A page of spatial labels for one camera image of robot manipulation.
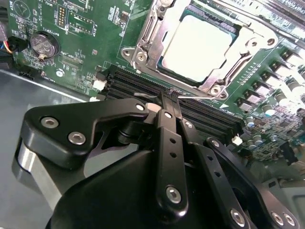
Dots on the metal socket cover frame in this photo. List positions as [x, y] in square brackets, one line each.
[159, 38]

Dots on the CPU with silver top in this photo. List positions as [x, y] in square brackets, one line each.
[197, 47]

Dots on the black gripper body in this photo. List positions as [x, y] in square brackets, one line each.
[107, 195]

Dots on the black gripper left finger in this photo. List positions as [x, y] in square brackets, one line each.
[71, 124]

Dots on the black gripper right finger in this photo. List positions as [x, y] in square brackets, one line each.
[202, 167]

